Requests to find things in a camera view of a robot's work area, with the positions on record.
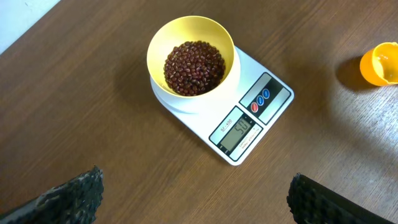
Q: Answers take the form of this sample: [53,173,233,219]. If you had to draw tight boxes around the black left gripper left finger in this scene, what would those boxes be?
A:
[1,166,104,224]

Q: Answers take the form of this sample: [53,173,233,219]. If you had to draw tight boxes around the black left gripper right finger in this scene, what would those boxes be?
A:
[287,173,392,224]

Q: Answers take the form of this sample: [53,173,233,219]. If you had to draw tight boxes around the yellow plastic measuring scoop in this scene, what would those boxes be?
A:
[359,42,397,86]

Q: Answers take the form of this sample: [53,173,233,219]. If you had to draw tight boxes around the white digital kitchen scale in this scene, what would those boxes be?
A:
[150,48,294,166]

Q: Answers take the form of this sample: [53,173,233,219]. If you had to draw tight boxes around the red beans in bowl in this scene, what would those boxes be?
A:
[164,40,226,96]

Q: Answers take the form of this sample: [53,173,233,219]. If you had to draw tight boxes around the yellow plastic bowl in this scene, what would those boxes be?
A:
[147,16,240,102]

